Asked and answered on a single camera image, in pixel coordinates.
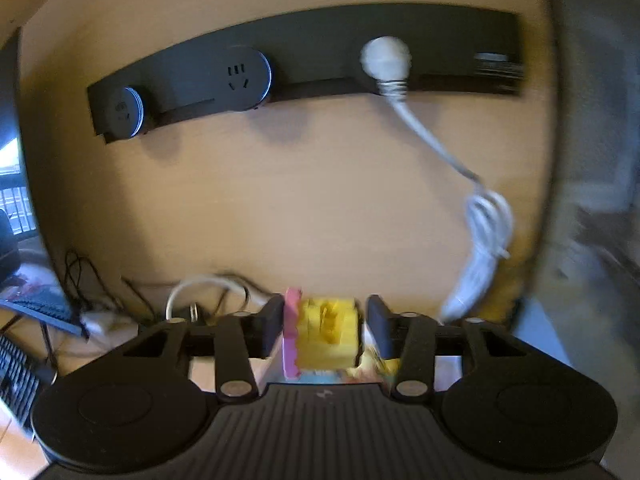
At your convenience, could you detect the yellow pink toy block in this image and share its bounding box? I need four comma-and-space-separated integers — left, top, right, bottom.
282, 288, 363, 379

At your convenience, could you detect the pink cardboard box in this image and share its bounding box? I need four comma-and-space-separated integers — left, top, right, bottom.
252, 324, 464, 394

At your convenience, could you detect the white power adapter strip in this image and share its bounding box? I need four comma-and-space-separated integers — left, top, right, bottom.
80, 310, 134, 336

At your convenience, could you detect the black computer case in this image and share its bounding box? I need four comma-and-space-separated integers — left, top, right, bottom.
523, 0, 639, 362

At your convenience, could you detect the curved computer monitor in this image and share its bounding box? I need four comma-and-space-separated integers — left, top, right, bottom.
1, 30, 88, 337

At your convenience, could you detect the black keyboard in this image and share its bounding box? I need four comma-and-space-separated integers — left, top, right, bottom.
0, 335, 56, 439

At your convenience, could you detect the grey looped cable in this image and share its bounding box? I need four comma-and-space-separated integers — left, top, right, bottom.
164, 274, 266, 323

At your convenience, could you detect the white power cable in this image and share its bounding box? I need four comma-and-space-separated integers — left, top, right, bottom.
359, 34, 516, 326

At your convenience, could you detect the black wall power strip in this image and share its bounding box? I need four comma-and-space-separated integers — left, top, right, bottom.
87, 2, 525, 143

